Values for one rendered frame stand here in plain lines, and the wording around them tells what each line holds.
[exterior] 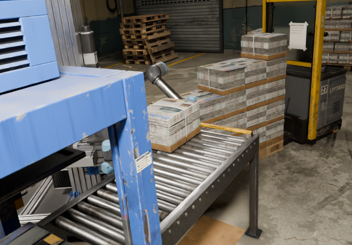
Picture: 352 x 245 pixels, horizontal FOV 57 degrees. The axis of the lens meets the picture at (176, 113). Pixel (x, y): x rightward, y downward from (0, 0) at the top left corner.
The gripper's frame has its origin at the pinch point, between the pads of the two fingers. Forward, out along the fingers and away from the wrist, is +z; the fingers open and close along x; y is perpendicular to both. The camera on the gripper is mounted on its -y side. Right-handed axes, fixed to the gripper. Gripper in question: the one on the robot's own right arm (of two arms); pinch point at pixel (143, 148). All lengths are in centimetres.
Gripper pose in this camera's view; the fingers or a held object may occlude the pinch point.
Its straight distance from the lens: 220.1
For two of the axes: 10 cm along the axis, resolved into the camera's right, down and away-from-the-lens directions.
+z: 5.6, -3.2, 7.7
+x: -8.3, -1.3, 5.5
